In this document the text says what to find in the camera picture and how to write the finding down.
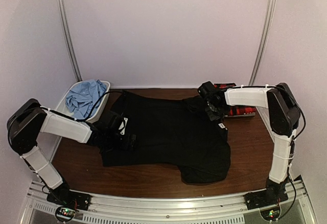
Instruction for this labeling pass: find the red black plaid shirt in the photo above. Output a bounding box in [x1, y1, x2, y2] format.
[214, 83, 257, 117]

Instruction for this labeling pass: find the black long sleeve shirt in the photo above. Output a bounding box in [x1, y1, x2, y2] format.
[101, 92, 231, 184]

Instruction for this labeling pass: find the white plastic basin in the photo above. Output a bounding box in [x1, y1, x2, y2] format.
[55, 80, 110, 123]

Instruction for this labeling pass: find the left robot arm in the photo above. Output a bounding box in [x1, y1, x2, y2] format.
[7, 99, 136, 206]

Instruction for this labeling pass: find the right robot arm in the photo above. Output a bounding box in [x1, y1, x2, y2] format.
[197, 81, 302, 205]

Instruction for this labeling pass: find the light blue shirt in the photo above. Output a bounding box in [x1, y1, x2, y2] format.
[65, 79, 107, 119]

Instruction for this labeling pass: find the left circuit board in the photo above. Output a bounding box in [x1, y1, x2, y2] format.
[55, 206, 76, 222]

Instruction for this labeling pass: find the circuit board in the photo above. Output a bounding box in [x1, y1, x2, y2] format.
[260, 208, 281, 221]
[55, 206, 76, 222]

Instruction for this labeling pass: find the right circuit board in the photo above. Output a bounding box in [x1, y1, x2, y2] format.
[260, 208, 281, 221]

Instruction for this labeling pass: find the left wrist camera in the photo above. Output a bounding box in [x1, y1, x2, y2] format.
[118, 118, 128, 136]

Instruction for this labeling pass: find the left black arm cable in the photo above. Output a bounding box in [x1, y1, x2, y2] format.
[7, 88, 128, 153]

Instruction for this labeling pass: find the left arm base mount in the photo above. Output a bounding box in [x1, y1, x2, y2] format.
[46, 182, 91, 211]

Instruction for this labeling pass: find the left aluminium frame post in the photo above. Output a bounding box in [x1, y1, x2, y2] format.
[57, 0, 82, 82]

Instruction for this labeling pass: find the aluminium frame post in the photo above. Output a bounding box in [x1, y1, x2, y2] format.
[249, 0, 277, 85]
[57, 0, 82, 82]

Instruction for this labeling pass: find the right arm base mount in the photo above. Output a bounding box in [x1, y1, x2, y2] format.
[244, 178, 289, 210]

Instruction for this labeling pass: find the front aluminium rail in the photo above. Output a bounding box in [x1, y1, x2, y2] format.
[25, 180, 317, 224]

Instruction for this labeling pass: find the right aluminium frame post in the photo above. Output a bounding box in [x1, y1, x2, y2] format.
[249, 0, 277, 85]

